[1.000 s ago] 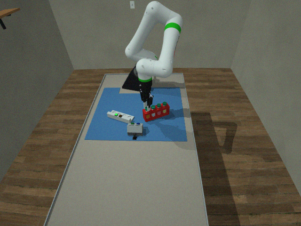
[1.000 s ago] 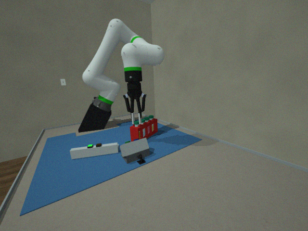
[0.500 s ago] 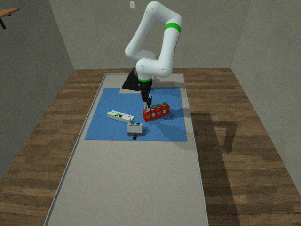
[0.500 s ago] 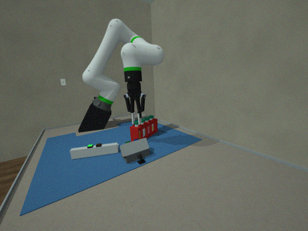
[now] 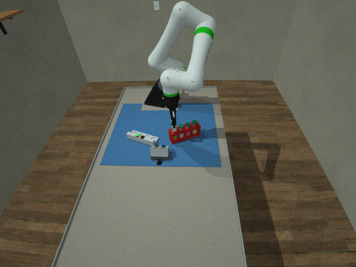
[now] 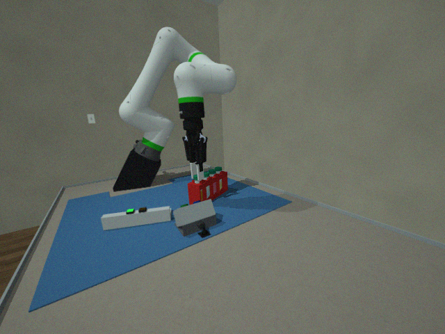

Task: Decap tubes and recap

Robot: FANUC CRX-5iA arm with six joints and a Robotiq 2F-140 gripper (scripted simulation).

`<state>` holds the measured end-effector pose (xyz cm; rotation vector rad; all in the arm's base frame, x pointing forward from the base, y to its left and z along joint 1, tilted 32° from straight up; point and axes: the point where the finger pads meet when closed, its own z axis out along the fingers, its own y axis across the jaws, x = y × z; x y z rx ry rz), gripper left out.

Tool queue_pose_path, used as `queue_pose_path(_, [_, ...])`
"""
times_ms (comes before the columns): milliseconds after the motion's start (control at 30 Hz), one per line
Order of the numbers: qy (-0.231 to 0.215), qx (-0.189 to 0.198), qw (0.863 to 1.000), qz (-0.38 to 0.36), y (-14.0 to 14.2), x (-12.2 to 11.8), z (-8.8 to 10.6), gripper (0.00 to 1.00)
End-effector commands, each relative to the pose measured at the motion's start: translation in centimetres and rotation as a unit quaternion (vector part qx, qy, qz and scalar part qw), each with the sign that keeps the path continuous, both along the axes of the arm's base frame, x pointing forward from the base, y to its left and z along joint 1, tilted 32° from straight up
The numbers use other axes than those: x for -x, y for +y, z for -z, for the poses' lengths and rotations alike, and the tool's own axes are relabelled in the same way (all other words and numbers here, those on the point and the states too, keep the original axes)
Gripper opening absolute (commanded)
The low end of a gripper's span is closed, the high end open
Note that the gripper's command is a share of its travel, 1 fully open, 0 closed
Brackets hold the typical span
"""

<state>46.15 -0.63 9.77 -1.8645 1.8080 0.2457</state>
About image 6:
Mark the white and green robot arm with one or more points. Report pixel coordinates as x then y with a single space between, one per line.
196 75

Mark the blue flat mat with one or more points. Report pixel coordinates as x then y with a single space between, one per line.
84 255

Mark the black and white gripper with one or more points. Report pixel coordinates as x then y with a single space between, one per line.
195 146

